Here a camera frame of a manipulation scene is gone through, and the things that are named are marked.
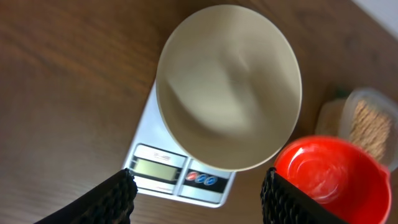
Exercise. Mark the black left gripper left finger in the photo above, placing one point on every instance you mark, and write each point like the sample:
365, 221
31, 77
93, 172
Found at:
112, 201

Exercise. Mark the red plastic scoop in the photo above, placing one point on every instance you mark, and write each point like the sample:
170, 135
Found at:
338, 175

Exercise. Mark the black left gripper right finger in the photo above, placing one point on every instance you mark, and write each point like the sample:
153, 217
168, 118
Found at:
283, 203

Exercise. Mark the white digital kitchen scale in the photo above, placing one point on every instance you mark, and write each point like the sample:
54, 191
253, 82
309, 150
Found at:
162, 169

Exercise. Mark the clear plastic container of soybeans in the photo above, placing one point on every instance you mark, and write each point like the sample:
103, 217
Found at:
366, 118

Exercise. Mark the cream round bowl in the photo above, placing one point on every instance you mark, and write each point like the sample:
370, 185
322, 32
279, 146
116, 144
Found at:
229, 87

